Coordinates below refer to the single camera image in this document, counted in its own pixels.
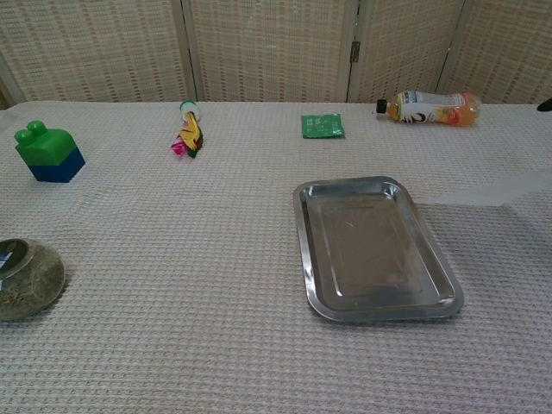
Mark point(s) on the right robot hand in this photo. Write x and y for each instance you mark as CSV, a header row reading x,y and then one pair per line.
x,y
546,105

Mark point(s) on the white paper napkin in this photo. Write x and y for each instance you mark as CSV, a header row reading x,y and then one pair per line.
x,y
500,192

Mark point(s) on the rectangular metal tray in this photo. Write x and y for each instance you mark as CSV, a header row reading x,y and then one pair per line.
x,y
375,254

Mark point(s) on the orange drink bottle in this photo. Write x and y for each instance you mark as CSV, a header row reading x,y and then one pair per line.
x,y
435,110

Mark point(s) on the brass screen hinge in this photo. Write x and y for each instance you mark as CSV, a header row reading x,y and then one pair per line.
x,y
355,50

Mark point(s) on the green sachet packet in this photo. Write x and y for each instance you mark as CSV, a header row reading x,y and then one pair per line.
x,y
322,126

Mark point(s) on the woven folding screen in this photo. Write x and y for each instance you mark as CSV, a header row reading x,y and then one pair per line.
x,y
267,47

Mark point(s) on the colourful feather shuttlecock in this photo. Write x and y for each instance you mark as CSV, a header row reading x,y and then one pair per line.
x,y
192,136

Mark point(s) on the white woven tablecloth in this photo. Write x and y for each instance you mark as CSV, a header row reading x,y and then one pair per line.
x,y
181,259

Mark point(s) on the green and blue toy block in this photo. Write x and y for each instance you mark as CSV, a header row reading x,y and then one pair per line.
x,y
49,155

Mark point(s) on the glass jar with black lid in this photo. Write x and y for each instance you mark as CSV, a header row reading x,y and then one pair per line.
x,y
34,284

